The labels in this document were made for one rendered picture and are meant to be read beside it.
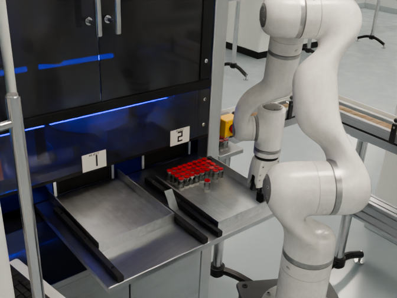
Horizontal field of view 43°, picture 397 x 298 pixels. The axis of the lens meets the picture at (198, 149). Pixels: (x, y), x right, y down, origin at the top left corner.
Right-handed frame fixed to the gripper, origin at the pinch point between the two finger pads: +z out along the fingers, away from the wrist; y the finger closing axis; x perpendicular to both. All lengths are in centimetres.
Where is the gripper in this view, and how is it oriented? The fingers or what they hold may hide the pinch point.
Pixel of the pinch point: (261, 196)
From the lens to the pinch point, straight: 165.4
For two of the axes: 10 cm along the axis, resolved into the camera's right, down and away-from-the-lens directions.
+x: 6.2, 3.8, -6.8
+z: -0.4, 8.9, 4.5
